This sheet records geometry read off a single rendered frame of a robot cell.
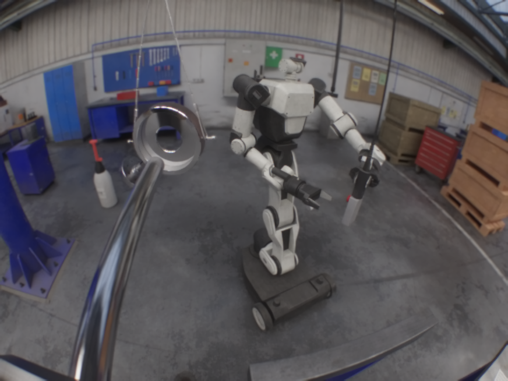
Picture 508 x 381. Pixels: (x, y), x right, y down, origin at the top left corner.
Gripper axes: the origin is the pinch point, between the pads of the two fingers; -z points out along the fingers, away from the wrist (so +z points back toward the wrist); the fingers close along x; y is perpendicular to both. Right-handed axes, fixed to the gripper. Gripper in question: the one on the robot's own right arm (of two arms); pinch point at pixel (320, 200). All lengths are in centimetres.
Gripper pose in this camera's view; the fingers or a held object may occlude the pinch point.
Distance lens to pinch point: 101.3
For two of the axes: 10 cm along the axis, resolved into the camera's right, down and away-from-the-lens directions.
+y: 0.6, -8.5, -5.3
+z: -6.7, -4.3, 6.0
